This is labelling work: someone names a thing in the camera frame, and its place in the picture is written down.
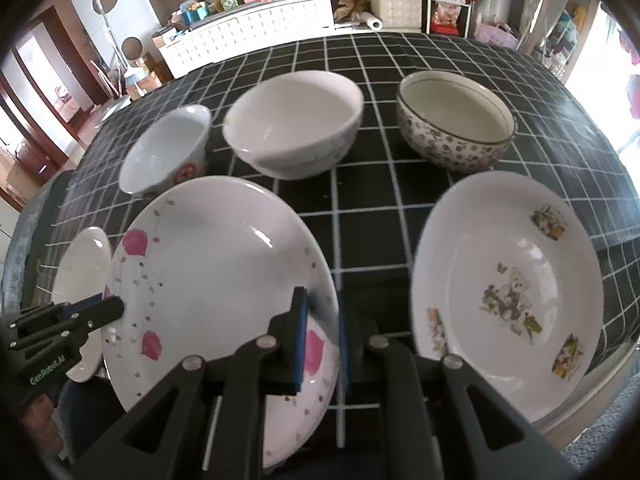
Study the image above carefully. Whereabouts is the person's left hand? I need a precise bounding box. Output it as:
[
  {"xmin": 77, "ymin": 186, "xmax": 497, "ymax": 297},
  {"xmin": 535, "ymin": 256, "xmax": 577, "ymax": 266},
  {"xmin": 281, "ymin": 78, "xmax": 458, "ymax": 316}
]
[{"xmin": 15, "ymin": 394, "xmax": 61, "ymax": 463}]

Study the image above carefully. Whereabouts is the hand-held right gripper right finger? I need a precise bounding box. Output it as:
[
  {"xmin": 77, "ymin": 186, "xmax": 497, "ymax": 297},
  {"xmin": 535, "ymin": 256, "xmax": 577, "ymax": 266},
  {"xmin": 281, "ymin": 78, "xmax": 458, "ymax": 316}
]
[{"xmin": 339, "ymin": 305, "xmax": 583, "ymax": 480}]

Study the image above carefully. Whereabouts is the plain white bowl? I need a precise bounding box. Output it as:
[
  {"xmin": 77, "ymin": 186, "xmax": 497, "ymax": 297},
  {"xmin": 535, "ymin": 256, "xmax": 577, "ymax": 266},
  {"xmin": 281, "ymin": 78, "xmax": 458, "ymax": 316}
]
[{"xmin": 222, "ymin": 71, "xmax": 365, "ymax": 181}]

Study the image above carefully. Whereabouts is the bear print plate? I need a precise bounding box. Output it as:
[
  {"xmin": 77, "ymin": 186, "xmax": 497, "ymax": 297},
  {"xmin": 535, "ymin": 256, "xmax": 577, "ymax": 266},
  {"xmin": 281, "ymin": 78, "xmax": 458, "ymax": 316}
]
[{"xmin": 410, "ymin": 170, "xmax": 606, "ymax": 423}]

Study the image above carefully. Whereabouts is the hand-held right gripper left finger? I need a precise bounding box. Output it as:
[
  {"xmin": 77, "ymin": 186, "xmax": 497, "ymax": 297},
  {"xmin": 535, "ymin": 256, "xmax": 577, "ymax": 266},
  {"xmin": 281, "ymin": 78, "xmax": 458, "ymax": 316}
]
[{"xmin": 62, "ymin": 286, "xmax": 308, "ymax": 480}]

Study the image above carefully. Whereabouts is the small red print bowl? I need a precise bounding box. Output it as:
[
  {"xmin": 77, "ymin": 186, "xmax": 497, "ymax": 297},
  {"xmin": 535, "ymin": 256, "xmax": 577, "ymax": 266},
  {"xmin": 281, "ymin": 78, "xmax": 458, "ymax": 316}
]
[{"xmin": 119, "ymin": 105, "xmax": 212, "ymax": 198}]

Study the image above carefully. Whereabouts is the long white cabinet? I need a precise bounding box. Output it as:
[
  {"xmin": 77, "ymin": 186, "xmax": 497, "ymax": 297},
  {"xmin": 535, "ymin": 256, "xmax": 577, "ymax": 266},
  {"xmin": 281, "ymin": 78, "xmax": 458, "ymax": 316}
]
[{"xmin": 159, "ymin": 0, "xmax": 422, "ymax": 81}]

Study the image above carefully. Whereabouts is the pink bag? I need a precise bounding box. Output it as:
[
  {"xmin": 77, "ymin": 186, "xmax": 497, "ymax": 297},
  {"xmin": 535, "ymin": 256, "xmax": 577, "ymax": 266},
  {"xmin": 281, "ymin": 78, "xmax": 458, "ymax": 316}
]
[{"xmin": 474, "ymin": 22, "xmax": 519, "ymax": 51}]

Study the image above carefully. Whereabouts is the small white plate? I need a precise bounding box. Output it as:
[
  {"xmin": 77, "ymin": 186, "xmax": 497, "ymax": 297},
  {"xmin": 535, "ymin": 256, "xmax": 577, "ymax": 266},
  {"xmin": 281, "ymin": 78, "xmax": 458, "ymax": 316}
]
[{"xmin": 51, "ymin": 226, "xmax": 114, "ymax": 384}]

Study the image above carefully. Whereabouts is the pink flower print plate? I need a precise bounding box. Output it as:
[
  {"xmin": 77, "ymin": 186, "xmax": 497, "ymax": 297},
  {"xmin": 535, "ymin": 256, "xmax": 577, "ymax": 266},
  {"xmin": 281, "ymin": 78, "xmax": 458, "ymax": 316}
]
[{"xmin": 102, "ymin": 175, "xmax": 341, "ymax": 471}]

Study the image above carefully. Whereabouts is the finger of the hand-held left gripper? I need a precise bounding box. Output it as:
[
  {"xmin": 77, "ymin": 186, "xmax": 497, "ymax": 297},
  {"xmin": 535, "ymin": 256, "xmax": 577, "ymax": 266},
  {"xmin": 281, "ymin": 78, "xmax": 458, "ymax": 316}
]
[{"xmin": 6, "ymin": 294, "xmax": 126, "ymax": 361}]

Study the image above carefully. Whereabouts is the beige round bowl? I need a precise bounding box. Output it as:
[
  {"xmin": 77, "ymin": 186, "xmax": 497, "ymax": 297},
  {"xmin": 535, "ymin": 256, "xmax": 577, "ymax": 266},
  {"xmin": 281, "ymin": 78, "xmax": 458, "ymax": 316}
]
[{"xmin": 396, "ymin": 71, "xmax": 517, "ymax": 174}]

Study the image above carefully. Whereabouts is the red garment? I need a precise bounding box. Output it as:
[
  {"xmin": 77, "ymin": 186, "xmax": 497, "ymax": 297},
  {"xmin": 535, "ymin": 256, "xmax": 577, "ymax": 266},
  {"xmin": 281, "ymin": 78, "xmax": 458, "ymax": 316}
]
[{"xmin": 626, "ymin": 74, "xmax": 640, "ymax": 122}]

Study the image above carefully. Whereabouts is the black checked tablecloth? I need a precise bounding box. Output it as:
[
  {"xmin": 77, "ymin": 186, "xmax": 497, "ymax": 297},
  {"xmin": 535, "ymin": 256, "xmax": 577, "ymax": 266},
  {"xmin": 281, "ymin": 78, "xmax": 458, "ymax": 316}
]
[{"xmin": 20, "ymin": 30, "xmax": 640, "ymax": 461}]

